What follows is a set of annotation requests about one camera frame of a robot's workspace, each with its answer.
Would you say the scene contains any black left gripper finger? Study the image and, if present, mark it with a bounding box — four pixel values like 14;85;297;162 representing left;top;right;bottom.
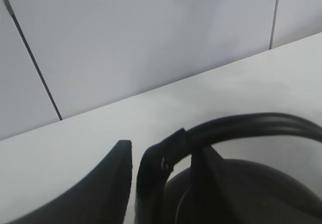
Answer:
13;140;132;223

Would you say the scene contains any black round teapot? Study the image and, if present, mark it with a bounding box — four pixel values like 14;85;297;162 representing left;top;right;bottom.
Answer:
135;113;321;223

